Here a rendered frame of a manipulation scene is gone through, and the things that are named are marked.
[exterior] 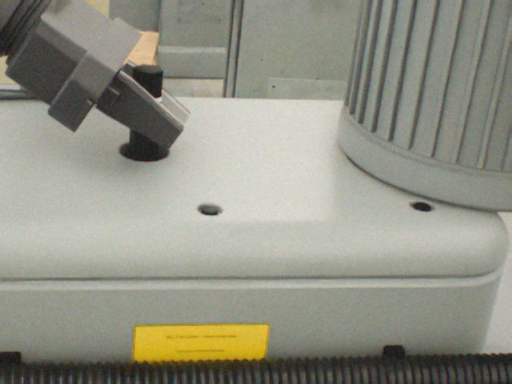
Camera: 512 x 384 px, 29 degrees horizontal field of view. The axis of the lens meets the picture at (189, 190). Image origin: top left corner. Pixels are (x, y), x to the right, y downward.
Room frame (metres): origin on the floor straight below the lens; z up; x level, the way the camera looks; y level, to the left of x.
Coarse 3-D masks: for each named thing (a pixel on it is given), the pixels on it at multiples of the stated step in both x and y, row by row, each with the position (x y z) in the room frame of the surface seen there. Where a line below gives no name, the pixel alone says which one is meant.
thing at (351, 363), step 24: (0, 360) 0.51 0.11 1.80; (192, 360) 0.52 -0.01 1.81; (216, 360) 0.53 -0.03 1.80; (264, 360) 0.53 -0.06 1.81; (288, 360) 0.54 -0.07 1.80; (312, 360) 0.54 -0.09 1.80; (336, 360) 0.54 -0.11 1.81; (360, 360) 0.54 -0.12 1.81; (384, 360) 0.54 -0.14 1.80; (408, 360) 0.54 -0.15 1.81; (432, 360) 0.55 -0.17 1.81; (456, 360) 0.55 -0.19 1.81; (480, 360) 0.55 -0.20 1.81; (504, 360) 0.56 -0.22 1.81
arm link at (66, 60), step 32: (0, 0) 0.64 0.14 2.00; (32, 0) 0.65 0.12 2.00; (64, 0) 0.68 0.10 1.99; (0, 32) 0.63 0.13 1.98; (32, 32) 0.63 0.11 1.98; (64, 32) 0.64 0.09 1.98; (96, 32) 0.67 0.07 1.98; (128, 32) 0.70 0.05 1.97; (32, 64) 0.63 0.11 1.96; (64, 64) 0.63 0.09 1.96; (96, 64) 0.62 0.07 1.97; (64, 96) 0.61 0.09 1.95; (96, 96) 0.61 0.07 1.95
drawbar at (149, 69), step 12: (144, 72) 0.65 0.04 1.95; (156, 72) 0.66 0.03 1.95; (144, 84) 0.65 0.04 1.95; (156, 84) 0.66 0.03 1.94; (156, 96) 0.66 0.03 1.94; (132, 132) 0.66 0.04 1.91; (132, 144) 0.66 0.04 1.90; (144, 144) 0.65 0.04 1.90; (156, 144) 0.66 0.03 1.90; (132, 156) 0.66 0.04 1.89; (144, 156) 0.65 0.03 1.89; (156, 156) 0.66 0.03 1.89
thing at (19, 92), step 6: (0, 84) 0.76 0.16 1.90; (6, 84) 0.76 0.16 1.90; (12, 84) 0.76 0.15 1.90; (0, 90) 0.74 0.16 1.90; (6, 90) 0.74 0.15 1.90; (12, 90) 0.74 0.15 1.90; (18, 90) 0.75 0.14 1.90; (24, 90) 0.75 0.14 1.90; (0, 96) 0.74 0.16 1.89; (6, 96) 0.74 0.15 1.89; (12, 96) 0.74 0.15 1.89; (18, 96) 0.74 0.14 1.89; (24, 96) 0.74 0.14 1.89; (30, 96) 0.75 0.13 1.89; (96, 102) 0.75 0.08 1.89
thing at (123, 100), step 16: (128, 80) 0.65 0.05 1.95; (112, 96) 0.64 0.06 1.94; (128, 96) 0.65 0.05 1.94; (144, 96) 0.65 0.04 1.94; (112, 112) 0.65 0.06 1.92; (128, 112) 0.65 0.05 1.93; (144, 112) 0.64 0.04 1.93; (160, 112) 0.64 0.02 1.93; (144, 128) 0.64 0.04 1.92; (160, 128) 0.64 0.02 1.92; (176, 128) 0.64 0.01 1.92; (160, 144) 0.64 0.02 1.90
